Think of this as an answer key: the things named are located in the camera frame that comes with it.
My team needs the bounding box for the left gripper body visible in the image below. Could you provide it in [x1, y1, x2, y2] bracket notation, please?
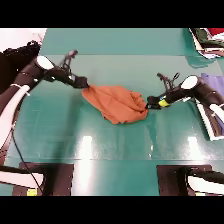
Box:
[68, 75, 91, 90]

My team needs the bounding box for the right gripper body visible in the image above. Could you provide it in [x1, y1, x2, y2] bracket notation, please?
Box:
[145, 94, 171, 110]

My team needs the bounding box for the orange garment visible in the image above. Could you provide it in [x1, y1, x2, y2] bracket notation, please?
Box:
[81, 84, 150, 126]

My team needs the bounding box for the purple garment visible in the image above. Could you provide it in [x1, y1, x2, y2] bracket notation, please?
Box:
[199, 72, 224, 101]

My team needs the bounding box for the heap of clothes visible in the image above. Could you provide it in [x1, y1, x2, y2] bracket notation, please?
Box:
[196, 40, 224, 61]

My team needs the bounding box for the red garment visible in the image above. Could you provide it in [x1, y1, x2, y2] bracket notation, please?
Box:
[207, 27, 224, 38]

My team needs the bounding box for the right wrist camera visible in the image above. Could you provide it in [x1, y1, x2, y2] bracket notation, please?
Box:
[156, 71, 181, 96]

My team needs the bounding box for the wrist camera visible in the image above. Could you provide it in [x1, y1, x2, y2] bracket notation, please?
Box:
[156, 71, 181, 96]
[59, 49, 80, 76]

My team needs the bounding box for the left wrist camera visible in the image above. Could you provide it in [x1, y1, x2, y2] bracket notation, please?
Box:
[59, 49, 80, 76]

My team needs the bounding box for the black cable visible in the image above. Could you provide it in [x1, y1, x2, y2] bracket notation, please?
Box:
[11, 127, 46, 196]

